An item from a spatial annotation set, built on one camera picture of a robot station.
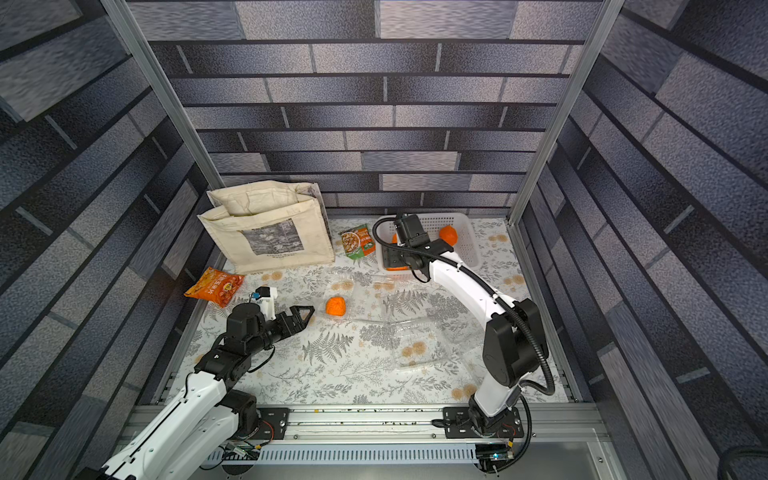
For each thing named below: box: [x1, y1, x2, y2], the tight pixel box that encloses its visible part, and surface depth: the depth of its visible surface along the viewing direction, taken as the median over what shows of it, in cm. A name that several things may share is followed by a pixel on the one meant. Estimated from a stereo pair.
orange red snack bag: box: [184, 267, 245, 308], surface depth 97 cm
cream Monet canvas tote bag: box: [197, 180, 335, 275], surface depth 94 cm
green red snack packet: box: [338, 223, 376, 260], surface depth 112 cm
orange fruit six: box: [326, 296, 347, 317], surface depth 92 cm
